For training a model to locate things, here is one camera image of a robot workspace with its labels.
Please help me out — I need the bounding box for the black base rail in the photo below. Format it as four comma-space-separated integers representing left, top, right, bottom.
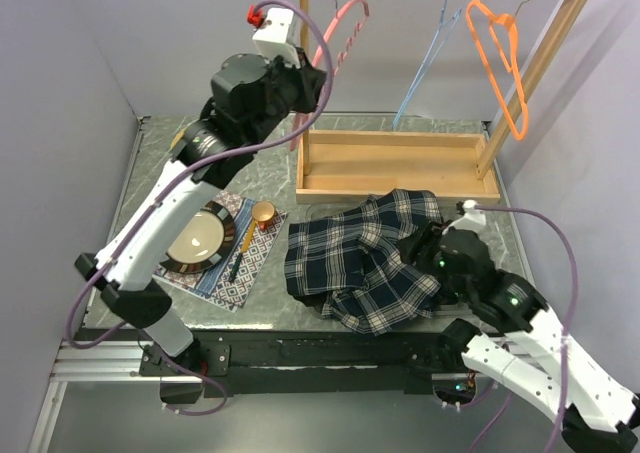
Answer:
139, 328, 501, 407

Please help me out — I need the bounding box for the navy beige plaid skirt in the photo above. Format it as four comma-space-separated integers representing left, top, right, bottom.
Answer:
283, 188, 444, 337

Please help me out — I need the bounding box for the dark green pen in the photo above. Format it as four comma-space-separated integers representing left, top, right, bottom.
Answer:
228, 252, 243, 283

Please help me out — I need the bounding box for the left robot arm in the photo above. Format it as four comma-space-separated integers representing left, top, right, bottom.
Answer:
75, 48, 333, 375

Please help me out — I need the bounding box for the copper cup with handle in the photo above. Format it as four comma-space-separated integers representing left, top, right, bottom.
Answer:
241, 201, 276, 253

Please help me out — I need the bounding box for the beige round plate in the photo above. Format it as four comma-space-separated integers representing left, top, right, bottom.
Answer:
170, 131, 184, 150

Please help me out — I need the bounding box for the blue patterned placemat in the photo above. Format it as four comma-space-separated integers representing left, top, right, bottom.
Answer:
154, 191, 287, 312

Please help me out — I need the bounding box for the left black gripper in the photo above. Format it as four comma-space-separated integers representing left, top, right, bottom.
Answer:
247, 46, 329, 148

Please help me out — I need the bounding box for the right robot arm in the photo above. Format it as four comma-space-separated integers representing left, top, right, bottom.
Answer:
398, 222, 639, 452

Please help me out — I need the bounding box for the black rimmed plate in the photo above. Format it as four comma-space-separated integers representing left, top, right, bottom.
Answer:
160, 201, 236, 274

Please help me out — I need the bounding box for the orange plastic hanger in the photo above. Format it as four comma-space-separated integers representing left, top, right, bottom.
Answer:
465, 0, 539, 141

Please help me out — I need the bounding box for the light blue wire hanger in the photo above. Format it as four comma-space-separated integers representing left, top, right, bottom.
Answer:
391, 0, 462, 130

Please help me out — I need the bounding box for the clear plastic bin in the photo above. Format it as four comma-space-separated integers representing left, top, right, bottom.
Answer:
304, 200, 491, 321

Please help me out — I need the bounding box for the pink hanger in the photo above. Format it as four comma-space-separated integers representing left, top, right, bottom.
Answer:
287, 0, 371, 153

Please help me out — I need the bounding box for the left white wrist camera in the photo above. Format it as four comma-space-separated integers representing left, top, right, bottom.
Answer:
247, 6, 301, 69

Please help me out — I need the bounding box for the wooden clothes rack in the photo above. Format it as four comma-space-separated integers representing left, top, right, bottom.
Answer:
296, 0, 588, 205

